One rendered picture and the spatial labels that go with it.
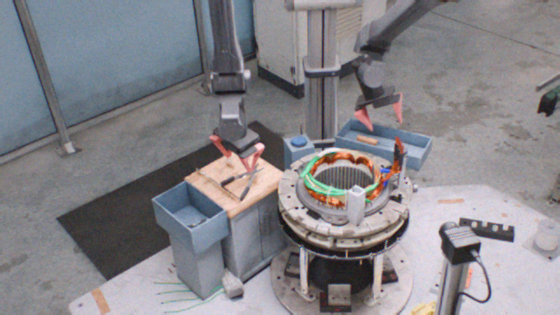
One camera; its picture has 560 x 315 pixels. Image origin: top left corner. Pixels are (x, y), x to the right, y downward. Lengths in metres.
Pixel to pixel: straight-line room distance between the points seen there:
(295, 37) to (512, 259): 2.27
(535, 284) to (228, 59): 1.02
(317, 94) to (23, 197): 2.06
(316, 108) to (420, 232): 0.49
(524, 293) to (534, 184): 1.69
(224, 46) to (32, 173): 2.51
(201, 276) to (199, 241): 0.15
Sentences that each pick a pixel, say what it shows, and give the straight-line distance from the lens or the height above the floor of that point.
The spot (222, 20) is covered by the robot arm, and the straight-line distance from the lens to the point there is 1.22.
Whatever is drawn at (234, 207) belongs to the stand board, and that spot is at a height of 1.06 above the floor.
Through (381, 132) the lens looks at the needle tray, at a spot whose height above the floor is 1.04.
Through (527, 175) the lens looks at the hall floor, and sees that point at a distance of 3.45.
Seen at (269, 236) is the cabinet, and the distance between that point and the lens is 1.67.
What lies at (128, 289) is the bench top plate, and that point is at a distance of 1.74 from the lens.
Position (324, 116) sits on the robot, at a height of 1.01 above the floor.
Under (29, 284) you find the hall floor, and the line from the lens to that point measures 3.00.
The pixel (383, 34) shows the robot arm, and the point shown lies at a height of 1.40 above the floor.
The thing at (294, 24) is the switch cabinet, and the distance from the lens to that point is 3.68.
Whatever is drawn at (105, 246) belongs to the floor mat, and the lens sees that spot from 3.02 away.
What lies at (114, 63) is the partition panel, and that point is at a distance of 3.65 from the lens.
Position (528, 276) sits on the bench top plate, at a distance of 1.80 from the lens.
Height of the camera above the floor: 2.05
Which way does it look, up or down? 37 degrees down
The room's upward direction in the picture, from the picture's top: 3 degrees counter-clockwise
